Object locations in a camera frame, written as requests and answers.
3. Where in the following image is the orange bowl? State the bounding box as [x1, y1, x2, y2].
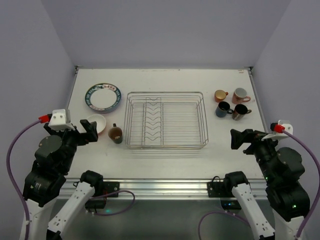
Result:
[87, 114, 107, 135]

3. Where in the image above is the black cup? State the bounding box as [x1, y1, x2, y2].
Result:
[108, 123, 123, 144]

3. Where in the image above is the dark brown cup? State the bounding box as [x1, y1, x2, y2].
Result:
[232, 104, 252, 121]

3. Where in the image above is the blue cup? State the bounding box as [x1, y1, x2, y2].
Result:
[215, 101, 233, 118]

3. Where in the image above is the green rimmed printed plate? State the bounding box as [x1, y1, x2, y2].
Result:
[84, 83, 122, 114]

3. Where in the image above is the pink cup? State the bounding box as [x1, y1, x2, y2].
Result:
[231, 87, 251, 105]

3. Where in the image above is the red orange cup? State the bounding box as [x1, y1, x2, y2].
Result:
[214, 89, 229, 103]

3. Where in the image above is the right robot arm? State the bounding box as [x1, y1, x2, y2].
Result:
[223, 129, 310, 240]

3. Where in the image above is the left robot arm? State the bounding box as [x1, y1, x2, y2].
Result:
[21, 119, 103, 240]

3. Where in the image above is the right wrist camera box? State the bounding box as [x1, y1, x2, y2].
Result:
[261, 120, 294, 141]

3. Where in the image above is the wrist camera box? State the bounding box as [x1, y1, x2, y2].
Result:
[261, 120, 294, 141]
[38, 109, 75, 132]

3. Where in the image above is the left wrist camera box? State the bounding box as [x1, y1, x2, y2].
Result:
[38, 109, 75, 132]

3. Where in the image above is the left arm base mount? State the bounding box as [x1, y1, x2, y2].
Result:
[84, 181, 120, 212]

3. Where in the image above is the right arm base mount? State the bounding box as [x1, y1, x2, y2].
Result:
[206, 175, 242, 213]

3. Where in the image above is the wire dish rack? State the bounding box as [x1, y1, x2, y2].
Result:
[123, 91, 209, 149]

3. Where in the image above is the aluminium rail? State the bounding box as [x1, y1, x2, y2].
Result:
[58, 178, 267, 200]

